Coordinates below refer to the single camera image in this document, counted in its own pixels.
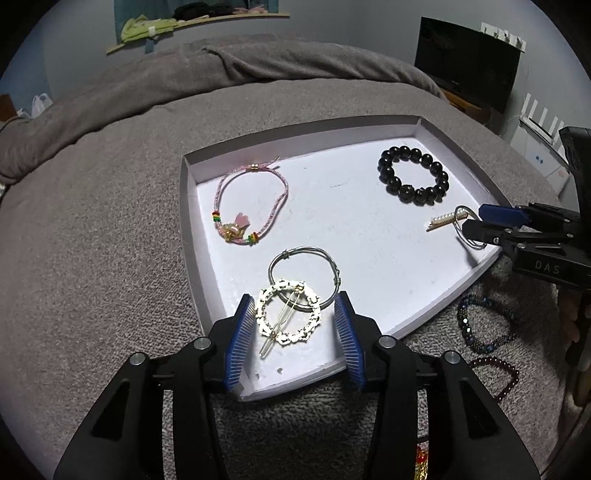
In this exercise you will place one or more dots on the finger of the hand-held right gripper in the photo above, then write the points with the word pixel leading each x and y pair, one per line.
pixel 501 214
pixel 485 230

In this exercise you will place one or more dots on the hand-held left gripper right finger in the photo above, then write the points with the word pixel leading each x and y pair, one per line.
pixel 348 341

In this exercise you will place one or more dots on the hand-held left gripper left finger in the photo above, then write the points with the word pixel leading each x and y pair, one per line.
pixel 240 341

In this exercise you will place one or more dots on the pearl bar hair clip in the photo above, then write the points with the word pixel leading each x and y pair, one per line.
pixel 438 222

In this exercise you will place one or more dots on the round pearl hair clip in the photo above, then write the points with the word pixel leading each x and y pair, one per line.
pixel 295 338

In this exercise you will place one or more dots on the shallow grey cardboard box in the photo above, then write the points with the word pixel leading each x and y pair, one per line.
pixel 369 240

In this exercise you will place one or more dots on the person's right hand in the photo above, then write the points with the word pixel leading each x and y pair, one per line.
pixel 577 332

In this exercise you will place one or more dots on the white appliance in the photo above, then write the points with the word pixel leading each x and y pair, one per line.
pixel 540 159

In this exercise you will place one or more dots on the white router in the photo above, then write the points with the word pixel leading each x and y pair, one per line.
pixel 540 117

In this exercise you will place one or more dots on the wooden television stand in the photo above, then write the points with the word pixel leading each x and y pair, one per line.
pixel 466 106

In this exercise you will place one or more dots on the black flat television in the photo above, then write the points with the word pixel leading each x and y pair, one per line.
pixel 461 60

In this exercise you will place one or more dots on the folded grey duvet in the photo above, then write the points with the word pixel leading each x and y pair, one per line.
pixel 207 74

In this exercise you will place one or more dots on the white plastic bag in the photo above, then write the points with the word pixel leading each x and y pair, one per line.
pixel 40 105

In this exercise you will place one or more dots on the light green cloth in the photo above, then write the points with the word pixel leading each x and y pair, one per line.
pixel 143 28

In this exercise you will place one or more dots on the wooden headboard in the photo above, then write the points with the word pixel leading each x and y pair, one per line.
pixel 4 108

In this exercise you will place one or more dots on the black clothes pile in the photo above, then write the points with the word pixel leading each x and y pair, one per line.
pixel 203 11

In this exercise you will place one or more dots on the teal curtain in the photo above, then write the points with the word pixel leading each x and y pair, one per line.
pixel 120 9

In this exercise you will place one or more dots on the white wall hooks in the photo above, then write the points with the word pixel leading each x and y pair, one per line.
pixel 503 37

